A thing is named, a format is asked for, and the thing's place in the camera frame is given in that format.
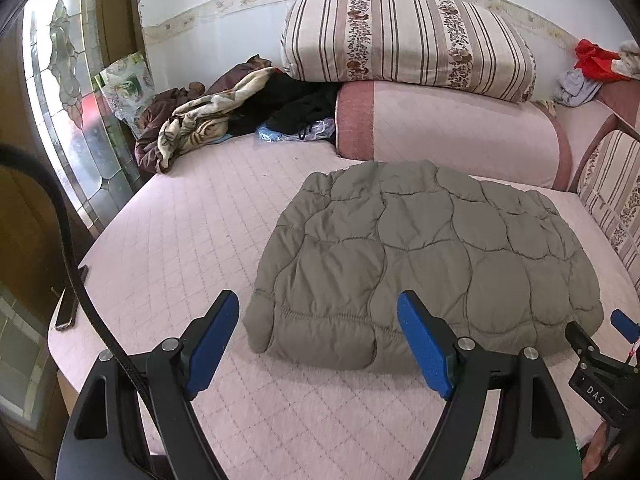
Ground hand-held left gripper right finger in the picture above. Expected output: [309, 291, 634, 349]
[397, 290, 583, 480]

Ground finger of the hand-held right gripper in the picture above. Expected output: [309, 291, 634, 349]
[612, 309, 640, 343]
[566, 320, 601, 368]

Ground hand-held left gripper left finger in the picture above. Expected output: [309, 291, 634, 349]
[55, 290, 240, 480]

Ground olive quilted jacket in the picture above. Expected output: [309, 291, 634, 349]
[241, 159, 606, 373]

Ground black clothes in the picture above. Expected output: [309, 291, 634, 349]
[227, 72, 343, 137]

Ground striped floral cushion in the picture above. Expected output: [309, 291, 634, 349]
[575, 130, 640, 291]

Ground black smartphone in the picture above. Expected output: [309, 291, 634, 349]
[54, 265, 90, 332]

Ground pink bolster cushion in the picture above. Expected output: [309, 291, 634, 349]
[334, 80, 573, 192]

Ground maroon cloth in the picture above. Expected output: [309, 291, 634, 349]
[134, 55, 273, 177]

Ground beige patterned blanket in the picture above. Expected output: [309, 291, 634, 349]
[157, 67, 273, 173]

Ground blue plastic bag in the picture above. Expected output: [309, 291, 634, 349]
[256, 117, 337, 143]

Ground grey cloth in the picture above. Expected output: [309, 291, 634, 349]
[554, 69, 603, 107]

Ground white cloth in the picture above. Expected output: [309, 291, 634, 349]
[607, 40, 640, 81]

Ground red cloth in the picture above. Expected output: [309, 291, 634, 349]
[574, 39, 632, 82]

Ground stained glass window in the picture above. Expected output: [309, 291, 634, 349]
[22, 0, 143, 233]

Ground striped floral pillow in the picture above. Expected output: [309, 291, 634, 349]
[280, 0, 538, 105]

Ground black strap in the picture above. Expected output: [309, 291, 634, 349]
[0, 142, 151, 401]

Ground brown wooden frame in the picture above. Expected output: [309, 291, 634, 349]
[567, 112, 640, 192]

